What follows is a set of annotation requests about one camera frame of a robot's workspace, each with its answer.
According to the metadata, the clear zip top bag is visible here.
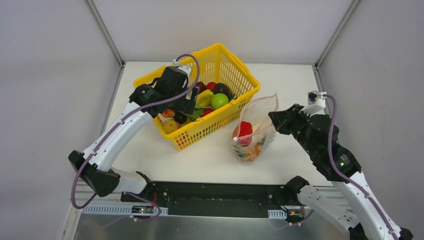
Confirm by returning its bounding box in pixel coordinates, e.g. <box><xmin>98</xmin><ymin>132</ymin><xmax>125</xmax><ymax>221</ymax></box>
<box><xmin>231</xmin><ymin>93</ymin><xmax>279</xmax><ymax>163</ymax></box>

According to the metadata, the yellow banana bunch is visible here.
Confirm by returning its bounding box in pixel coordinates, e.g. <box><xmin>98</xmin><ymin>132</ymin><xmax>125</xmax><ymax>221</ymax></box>
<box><xmin>196</xmin><ymin>90</ymin><xmax>214</xmax><ymax>107</ymax></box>

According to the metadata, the red bell pepper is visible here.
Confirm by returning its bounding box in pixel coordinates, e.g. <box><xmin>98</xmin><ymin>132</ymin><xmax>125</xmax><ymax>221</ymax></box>
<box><xmin>232</xmin><ymin>121</ymin><xmax>253</xmax><ymax>147</ymax></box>

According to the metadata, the toy pineapple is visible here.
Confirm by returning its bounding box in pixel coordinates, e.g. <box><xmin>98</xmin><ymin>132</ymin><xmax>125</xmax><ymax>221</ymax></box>
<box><xmin>234</xmin><ymin>142</ymin><xmax>264</xmax><ymax>162</ymax></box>

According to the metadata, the yellow round fruit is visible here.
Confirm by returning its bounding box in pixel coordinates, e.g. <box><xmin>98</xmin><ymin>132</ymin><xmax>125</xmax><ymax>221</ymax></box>
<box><xmin>163</xmin><ymin>120</ymin><xmax>180</xmax><ymax>135</ymax></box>

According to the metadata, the green apple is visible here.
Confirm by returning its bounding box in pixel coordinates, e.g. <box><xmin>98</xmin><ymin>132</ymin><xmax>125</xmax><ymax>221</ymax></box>
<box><xmin>211</xmin><ymin>93</ymin><xmax>229</xmax><ymax>110</ymax></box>

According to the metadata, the yellow plastic basket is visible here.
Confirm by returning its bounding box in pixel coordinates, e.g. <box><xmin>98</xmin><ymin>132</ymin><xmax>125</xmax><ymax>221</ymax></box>
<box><xmin>129</xmin><ymin>43</ymin><xmax>260</xmax><ymax>150</ymax></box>

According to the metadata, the white radish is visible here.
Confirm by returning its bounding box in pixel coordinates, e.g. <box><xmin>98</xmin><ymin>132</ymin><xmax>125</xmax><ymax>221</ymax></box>
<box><xmin>252</xmin><ymin>121</ymin><xmax>268</xmax><ymax>137</ymax></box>

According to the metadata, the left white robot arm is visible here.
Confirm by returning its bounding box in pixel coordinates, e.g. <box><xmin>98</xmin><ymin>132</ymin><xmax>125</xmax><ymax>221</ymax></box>
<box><xmin>68</xmin><ymin>65</ymin><xmax>198</xmax><ymax>203</ymax></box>

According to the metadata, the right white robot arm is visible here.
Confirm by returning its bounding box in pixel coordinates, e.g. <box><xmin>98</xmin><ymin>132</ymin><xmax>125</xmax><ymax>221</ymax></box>
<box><xmin>268</xmin><ymin>103</ymin><xmax>414</xmax><ymax>240</ymax></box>

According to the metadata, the green leafy vegetable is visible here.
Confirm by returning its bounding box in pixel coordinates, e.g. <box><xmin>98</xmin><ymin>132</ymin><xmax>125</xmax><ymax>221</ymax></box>
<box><xmin>183</xmin><ymin>106</ymin><xmax>214</xmax><ymax>122</ymax></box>

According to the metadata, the red tomato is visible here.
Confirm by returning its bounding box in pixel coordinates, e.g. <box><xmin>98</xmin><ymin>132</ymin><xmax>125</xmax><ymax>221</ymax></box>
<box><xmin>205</xmin><ymin>82</ymin><xmax>217</xmax><ymax>91</ymax></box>

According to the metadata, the dark round plum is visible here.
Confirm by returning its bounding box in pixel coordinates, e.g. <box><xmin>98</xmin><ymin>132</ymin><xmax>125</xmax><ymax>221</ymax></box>
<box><xmin>173</xmin><ymin>112</ymin><xmax>187</xmax><ymax>125</ymax></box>

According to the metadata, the dark avocado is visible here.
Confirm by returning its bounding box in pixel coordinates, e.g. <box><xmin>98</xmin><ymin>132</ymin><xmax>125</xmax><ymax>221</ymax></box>
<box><xmin>212</xmin><ymin>82</ymin><xmax>233</xmax><ymax>99</ymax></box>

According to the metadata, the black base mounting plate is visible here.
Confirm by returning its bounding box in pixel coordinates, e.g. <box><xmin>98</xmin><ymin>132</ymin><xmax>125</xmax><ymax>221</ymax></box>
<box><xmin>120</xmin><ymin>181</ymin><xmax>307</xmax><ymax>223</ymax></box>

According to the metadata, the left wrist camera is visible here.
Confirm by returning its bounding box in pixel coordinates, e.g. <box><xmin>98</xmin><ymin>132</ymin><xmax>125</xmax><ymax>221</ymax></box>
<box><xmin>172</xmin><ymin>59</ymin><xmax>193</xmax><ymax>77</ymax></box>

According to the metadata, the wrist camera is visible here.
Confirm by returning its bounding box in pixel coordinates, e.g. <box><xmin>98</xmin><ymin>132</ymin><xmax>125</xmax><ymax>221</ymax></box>
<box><xmin>172</xmin><ymin>59</ymin><xmax>193</xmax><ymax>77</ymax></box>
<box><xmin>300</xmin><ymin>91</ymin><xmax>327</xmax><ymax>116</ymax></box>

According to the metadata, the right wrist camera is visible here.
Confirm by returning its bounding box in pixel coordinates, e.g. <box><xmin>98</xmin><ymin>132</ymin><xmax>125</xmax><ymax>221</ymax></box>
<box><xmin>300</xmin><ymin>91</ymin><xmax>327</xmax><ymax>116</ymax></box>

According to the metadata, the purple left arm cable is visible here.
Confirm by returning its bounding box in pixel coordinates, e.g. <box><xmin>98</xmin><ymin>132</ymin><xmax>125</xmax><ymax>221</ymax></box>
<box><xmin>70</xmin><ymin>53</ymin><xmax>201</xmax><ymax>223</ymax></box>

